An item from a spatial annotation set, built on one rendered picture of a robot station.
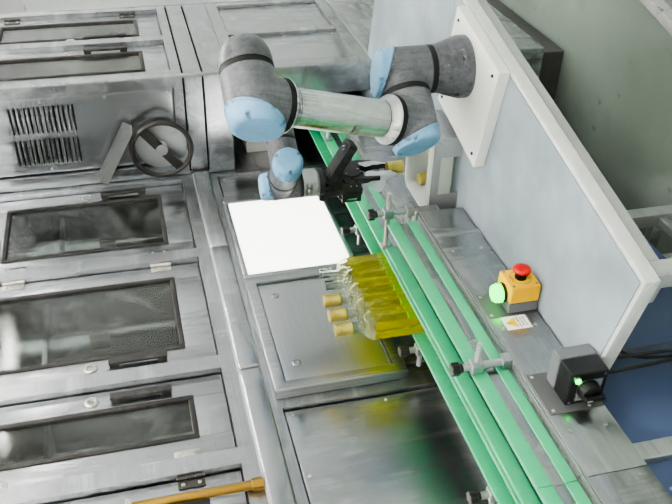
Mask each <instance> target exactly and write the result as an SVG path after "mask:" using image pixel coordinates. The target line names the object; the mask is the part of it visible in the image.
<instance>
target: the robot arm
mask: <svg viewBox="0 0 672 504"><path fill-rule="evenodd" d="M218 72H219V77H220V83H221V90H222V96H223V102H224V114H225V117H226V119H227V123H228V127H229V129H230V131H231V132H232V134H233V135H235V136H236V137H238V138H239V139H242V140H244V141H248V142H255V143H261V142H263V141H266V144H267V149H268V155H269V161H270V167H271V170H270V172H267V173H261V174H260V175H259V178H258V186H259V193H260V197H261V199H262V200H263V201H277V200H286V199H295V198H304V197H314V196H317V197H319V202H320V201H324V198H326V197H335V196H338V198H339V199H340V200H341V201H342V203H344V202H353V201H361V194H362V193H363V187H362V186H361V185H362V184H364V185H366V186H372V187H373V189H374V191H375V192H381V191H382V190H383V188H384V185H385V182H386V180H387V179H389V178H392V177H394V176H396V175H397V173H395V172H393V171H391V170H387V171H382V170H381V171H379V170H380V169H381V168H383V169H384V168H385V162H379V161H371V160H354V161H351V159H352V157H353V156H354V154H355V153H356V151H357V150H358V148H357V146H356V145H355V143H354V141H352V140H350V139H347V138H345V139H344V141H343V143H342V144H341V146H340V147H339V149H338V151H337V152H336V154H335V155H334V157H333V159H332V160H331V162H330V163H329V165H328V167H327V168H326V170H325V173H326V174H325V175H324V173H323V170H322V169H321V168H317V169H314V168H308V169H303V158H302V155H301V154H300V153H299V152H298V149H297V144H296V138H295V133H294V128H299V129H308V130H317V131H325V132H334V133H343V134H352V135H361V136H370V137H375V139H376V140H377V141H378V142H379V143H380V144H383V145H391V146H392V147H393V149H392V151H393V152H394V154H395V155H396V156H399V157H407V156H412V155H416V154H419V153H422V152H424V151H426V150H428V149H430V148H432V147H433V146H434V145H436V144H437V143H438V141H439V140H440V136H441V134H440V129H439V122H438V120H437V116H436V112H435V108H434V104H433V100H432V96H431V93H438V94H442V95H446V96H449V97H453V98H466V97H468V96H469V95H470V94H471V93H472V90H473V88H474V84H475V79H476V58H475V52H474V48H473V45H472V43H471V41H470V39H469V38H468V36H466V35H464V34H460V35H453V36H451V37H448V38H446V39H443V40H441V41H439V42H436V43H434V44H426V45H411V46H397V47H394V46H391V47H387V48H380V49H378V50H377V51H376V52H375V54H374V56H373V59H372V64H371V71H370V87H371V93H372V95H373V97H374V98H368V97H361V96H354V95H347V94H340V93H334V92H327V91H320V90H313V89H306V88H299V87H296V85H295V83H294V82H293V81H292V80H291V79H288V78H282V77H277V76H276V72H275V67H274V63H273V58H272V55H271V52H270V49H269V47H268V46H267V44H266V43H265V41H264V40H263V39H262V38H260V37H259V36H257V35H255V34H251V33H239V34H236V35H234V36H232V37H230V38H229V39H228V40H227V41H226V42H225V43H224V45H223V46H222V48H221V50H220V52H219V56H218ZM375 98H377V99H375ZM379 98H380V99H379ZM341 195H342V197H341ZM354 198H357V199H356V200H348V199H354Z"/></svg>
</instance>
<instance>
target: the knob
mask: <svg viewBox="0 0 672 504"><path fill-rule="evenodd" d="M577 395H578V397H579V398H581V399H582V400H583V402H585V403H586V404H588V403H594V402H599V401H604V400H605V398H606V397H605V395H604V394H603V393H602V390H601V388H600V386H599V384H598V382H597V381H595V380H588V381H585V382H584V383H582V384H581V385H580V386H579V387H578V389H577Z"/></svg>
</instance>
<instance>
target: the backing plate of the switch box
mask: <svg viewBox="0 0 672 504"><path fill-rule="evenodd" d="M547 374H548V372H542V373H536V374H530V375H525V376H526V378H527V379H528V381H529V383H530V384H531V386H532V387H533V389H534V390H535V392H536V393H537V395H538V397H539V398H540V400H541V401H542V403H543V404H544V406H545V408H546V409H547V411H548V412H549V414H550V415H557V414H562V413H568V412H573V411H579V410H584V409H590V408H595V407H601V406H605V405H604V404H603V402H602V401H599V402H594V403H588V404H586V403H585V402H581V403H575V404H570V405H564V404H563V402H562V401H561V399H560V398H559V396H558V395H557V393H556V392H555V390H554V388H553V387H552V386H551V384H550V383H549V381H548V380H547Z"/></svg>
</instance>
